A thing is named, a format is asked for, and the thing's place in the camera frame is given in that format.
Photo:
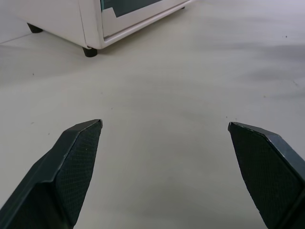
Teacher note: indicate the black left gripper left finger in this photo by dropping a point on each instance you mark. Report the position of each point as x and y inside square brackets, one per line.
[59, 176]

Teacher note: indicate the glass oven door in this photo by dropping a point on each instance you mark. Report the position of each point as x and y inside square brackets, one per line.
[128, 16]

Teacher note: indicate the white toaster oven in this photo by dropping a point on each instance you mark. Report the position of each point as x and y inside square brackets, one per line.
[71, 21]

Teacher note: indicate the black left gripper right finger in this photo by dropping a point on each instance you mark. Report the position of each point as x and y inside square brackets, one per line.
[267, 171]

